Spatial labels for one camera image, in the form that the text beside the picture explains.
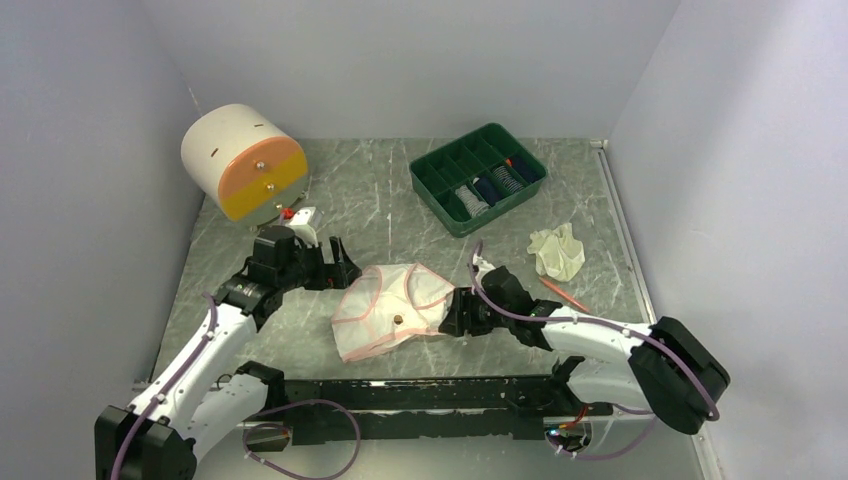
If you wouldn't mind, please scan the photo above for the dark navy rolled sock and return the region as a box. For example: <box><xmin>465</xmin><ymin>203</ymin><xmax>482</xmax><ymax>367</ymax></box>
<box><xmin>473</xmin><ymin>177</ymin><xmax>504</xmax><ymax>207</ymax></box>

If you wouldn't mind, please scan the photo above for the crumpled cream cloth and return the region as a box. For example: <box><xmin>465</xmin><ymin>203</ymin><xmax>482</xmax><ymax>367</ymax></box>
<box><xmin>527</xmin><ymin>222</ymin><xmax>585</xmax><ymax>282</ymax></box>

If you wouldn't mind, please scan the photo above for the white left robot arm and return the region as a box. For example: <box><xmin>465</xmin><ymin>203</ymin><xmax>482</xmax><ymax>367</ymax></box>
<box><xmin>94</xmin><ymin>225</ymin><xmax>362</xmax><ymax>479</ymax></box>

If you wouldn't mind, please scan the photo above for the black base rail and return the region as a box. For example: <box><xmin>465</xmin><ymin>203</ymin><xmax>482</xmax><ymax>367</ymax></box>
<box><xmin>248</xmin><ymin>375</ymin><xmax>612</xmax><ymax>446</ymax></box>

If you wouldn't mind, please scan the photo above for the round white drawer cabinet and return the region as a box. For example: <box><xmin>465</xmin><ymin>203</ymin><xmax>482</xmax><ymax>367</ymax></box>
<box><xmin>180</xmin><ymin>104</ymin><xmax>310</xmax><ymax>227</ymax></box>

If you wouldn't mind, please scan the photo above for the navy orange rolled sock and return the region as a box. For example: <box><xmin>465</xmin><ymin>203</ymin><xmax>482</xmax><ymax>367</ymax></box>
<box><xmin>506</xmin><ymin>155</ymin><xmax>539</xmax><ymax>184</ymax></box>

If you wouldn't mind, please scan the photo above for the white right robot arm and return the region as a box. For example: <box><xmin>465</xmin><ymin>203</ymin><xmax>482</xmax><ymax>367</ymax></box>
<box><xmin>438</xmin><ymin>267</ymin><xmax>731</xmax><ymax>435</ymax></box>

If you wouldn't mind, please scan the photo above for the green compartment organizer tray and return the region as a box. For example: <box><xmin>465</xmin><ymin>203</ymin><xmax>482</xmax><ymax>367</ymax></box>
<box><xmin>409</xmin><ymin>123</ymin><xmax>548</xmax><ymax>238</ymax></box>

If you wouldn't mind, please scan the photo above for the blue striped rolled sock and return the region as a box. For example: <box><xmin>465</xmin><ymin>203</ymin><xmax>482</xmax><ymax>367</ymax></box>
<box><xmin>492</xmin><ymin>165</ymin><xmax>524</xmax><ymax>195</ymax></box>

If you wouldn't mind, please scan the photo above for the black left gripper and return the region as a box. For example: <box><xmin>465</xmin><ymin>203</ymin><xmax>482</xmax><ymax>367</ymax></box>
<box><xmin>276</xmin><ymin>236</ymin><xmax>361</xmax><ymax>292</ymax></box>

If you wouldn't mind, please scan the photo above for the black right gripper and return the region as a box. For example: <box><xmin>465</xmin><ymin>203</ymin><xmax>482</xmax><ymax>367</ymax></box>
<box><xmin>439</xmin><ymin>287</ymin><xmax>514</xmax><ymax>337</ymax></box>

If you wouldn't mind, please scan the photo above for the orange pencil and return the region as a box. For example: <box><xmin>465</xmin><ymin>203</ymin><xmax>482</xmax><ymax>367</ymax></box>
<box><xmin>539</xmin><ymin>276</ymin><xmax>591</xmax><ymax>314</ymax></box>

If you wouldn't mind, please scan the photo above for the grey striped rolled sock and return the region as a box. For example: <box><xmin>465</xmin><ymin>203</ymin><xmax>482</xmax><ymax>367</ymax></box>
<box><xmin>454</xmin><ymin>185</ymin><xmax>489</xmax><ymax>218</ymax></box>

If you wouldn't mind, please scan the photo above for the white pink-trimmed underwear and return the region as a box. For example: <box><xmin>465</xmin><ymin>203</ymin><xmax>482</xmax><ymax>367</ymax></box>
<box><xmin>331</xmin><ymin>263</ymin><xmax>455</xmax><ymax>363</ymax></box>

